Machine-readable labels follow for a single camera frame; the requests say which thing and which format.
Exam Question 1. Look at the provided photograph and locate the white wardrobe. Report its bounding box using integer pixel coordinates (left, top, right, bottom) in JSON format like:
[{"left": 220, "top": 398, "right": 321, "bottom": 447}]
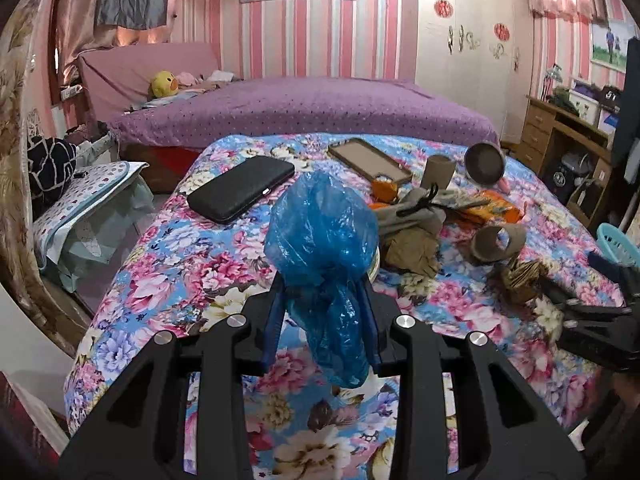
[{"left": 416, "top": 0, "right": 534, "bottom": 144}]

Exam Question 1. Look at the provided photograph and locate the brown phone case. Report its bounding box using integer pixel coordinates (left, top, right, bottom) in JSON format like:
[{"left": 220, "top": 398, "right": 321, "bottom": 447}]
[{"left": 328, "top": 138, "right": 413, "bottom": 185}]

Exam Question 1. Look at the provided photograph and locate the cardboard tube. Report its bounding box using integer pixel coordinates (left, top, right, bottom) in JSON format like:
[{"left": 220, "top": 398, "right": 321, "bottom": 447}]
[
  {"left": 421, "top": 154, "right": 456, "bottom": 191},
  {"left": 470, "top": 223, "right": 527, "bottom": 263}
]

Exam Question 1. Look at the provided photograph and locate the small framed picture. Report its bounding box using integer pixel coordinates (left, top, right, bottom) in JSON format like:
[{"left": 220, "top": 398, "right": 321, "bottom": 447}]
[{"left": 591, "top": 21, "right": 637, "bottom": 73}]

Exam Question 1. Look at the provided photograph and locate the black white patterned pillow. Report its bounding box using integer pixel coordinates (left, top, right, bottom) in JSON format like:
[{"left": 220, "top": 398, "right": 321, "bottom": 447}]
[{"left": 27, "top": 136, "right": 77, "bottom": 218}]

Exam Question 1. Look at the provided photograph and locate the brown crumpled paper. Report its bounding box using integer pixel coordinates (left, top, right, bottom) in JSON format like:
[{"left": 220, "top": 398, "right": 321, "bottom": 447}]
[{"left": 381, "top": 226, "right": 439, "bottom": 278}]

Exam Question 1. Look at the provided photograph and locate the pink mug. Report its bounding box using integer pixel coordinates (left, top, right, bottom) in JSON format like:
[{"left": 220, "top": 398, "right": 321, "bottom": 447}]
[{"left": 464, "top": 142, "right": 511, "bottom": 195}]

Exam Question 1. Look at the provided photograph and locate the orange bottle cap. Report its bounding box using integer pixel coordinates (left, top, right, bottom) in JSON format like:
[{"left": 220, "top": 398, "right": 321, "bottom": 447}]
[{"left": 371, "top": 179, "right": 398, "bottom": 205}]

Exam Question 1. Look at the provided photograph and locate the black phone case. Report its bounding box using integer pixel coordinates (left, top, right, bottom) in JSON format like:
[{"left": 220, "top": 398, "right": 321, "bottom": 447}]
[{"left": 186, "top": 156, "right": 295, "bottom": 224}]

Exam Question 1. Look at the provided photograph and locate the purple bed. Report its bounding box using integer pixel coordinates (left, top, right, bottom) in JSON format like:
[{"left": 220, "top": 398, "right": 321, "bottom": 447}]
[{"left": 108, "top": 77, "right": 499, "bottom": 150}]

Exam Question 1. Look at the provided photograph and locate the grey sock with black loop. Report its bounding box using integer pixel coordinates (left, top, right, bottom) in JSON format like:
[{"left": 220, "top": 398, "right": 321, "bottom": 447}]
[{"left": 374, "top": 184, "right": 490, "bottom": 238}]

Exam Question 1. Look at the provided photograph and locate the yellow duck plush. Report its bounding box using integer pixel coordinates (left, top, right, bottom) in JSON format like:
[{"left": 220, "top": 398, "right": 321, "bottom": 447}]
[{"left": 150, "top": 70, "right": 179, "bottom": 99}]

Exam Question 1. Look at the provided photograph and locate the blue plastic bag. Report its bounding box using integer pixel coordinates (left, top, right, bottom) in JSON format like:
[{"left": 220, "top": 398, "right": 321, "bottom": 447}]
[{"left": 264, "top": 171, "right": 378, "bottom": 388}]

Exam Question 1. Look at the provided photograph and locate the orange snack wrapper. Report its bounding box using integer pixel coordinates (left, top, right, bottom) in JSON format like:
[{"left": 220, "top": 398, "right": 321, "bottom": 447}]
[{"left": 447, "top": 190, "right": 524, "bottom": 228}]

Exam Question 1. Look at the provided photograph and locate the wooden desk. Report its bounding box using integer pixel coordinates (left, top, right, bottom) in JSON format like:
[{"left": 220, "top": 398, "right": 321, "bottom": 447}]
[{"left": 515, "top": 96, "right": 614, "bottom": 232}]

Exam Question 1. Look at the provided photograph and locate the upright cardboard tube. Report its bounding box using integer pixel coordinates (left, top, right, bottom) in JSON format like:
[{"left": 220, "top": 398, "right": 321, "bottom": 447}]
[{"left": 421, "top": 154, "right": 456, "bottom": 191}]

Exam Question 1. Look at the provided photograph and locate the blue plastic basket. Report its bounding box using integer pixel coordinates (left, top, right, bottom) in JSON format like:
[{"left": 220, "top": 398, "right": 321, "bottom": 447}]
[{"left": 597, "top": 223, "right": 640, "bottom": 268}]

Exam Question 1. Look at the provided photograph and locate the floral bedspread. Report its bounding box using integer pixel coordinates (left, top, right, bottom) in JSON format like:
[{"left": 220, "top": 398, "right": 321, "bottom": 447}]
[{"left": 64, "top": 133, "right": 623, "bottom": 479}]

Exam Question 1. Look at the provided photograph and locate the dotted folded blanket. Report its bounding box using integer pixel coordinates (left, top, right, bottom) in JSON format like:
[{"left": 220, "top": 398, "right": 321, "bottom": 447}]
[{"left": 34, "top": 160, "right": 148, "bottom": 269}]

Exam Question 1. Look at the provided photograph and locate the floral curtain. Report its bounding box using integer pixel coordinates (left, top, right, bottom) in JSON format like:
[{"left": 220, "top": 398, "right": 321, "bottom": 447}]
[{"left": 1, "top": 0, "right": 81, "bottom": 356}]

